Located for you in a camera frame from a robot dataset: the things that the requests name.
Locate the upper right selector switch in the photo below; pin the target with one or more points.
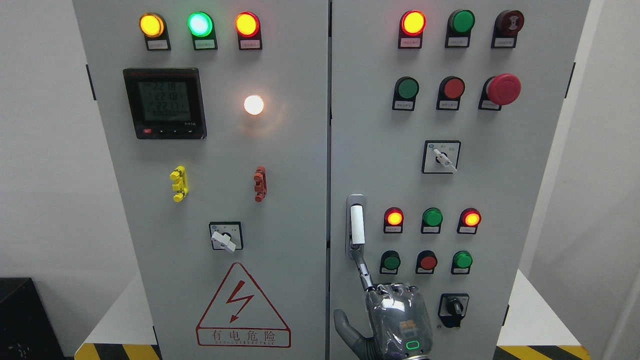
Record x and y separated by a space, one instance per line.
441 156

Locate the green push button lower right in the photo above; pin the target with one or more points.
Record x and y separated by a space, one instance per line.
461 263

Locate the left grey cabinet door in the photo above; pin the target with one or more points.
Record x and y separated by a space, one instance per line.
285 235

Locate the green push button lower left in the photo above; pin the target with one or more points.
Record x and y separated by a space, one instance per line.
390 263

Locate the red lit indicator middle left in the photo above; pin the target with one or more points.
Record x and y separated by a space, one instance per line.
393 221

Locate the green lit indicator light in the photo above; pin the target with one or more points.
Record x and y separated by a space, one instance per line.
202 31

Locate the black box lower left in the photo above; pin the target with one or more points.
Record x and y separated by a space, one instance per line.
25 330

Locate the red push button upper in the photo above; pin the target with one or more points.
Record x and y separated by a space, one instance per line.
450 92

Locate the grey cabinet door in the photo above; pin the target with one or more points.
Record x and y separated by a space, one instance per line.
378 152
285 235

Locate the dark red buzzer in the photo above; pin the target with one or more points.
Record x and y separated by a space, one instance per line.
506 28

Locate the green push button upper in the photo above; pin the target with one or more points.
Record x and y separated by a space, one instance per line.
405 93

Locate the left door selector switch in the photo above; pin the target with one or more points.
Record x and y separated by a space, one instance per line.
226 236

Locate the right grey cabinet door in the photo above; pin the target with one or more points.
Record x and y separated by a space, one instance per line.
378 152

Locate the silver cabinet door handle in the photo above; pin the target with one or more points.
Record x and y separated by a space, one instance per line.
355 224

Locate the red-orange indicator light left door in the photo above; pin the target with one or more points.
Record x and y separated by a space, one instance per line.
248 28

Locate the yellow terminal connector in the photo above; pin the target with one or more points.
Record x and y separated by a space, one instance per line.
180 183

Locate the green indicator middle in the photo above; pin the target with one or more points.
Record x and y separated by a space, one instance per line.
432 220

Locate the black digital power meter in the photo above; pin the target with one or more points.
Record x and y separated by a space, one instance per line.
166 103

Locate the red emergency stop mushroom button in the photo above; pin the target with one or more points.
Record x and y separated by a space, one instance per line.
499 91

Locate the red lit indicator middle right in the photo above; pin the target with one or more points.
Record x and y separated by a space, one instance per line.
469 221

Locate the black knob selector switch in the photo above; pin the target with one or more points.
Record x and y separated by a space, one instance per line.
452 308

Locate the white glowing indicator light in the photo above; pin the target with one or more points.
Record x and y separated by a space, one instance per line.
254 105

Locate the red electric hazard warning sticker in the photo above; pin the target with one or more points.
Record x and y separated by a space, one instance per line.
241 315

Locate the grey robotic right hand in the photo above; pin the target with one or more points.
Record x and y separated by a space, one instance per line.
398 317

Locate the red lit indicator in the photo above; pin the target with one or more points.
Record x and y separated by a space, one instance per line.
469 221
393 221
410 30

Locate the red lit indicator top right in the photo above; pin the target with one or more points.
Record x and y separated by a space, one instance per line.
410 30

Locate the red terminal connector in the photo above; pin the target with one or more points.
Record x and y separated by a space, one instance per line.
260 186

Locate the green indicator top right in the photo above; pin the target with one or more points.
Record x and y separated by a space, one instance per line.
458 29

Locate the red push button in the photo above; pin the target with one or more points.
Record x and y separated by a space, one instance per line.
450 92
426 262

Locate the red push button lower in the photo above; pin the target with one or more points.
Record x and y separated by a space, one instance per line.
426 262

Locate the green push button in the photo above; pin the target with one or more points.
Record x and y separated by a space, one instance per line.
461 263
390 263
405 93

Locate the yellow indicator light top left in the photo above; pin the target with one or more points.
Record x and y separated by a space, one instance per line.
156 34

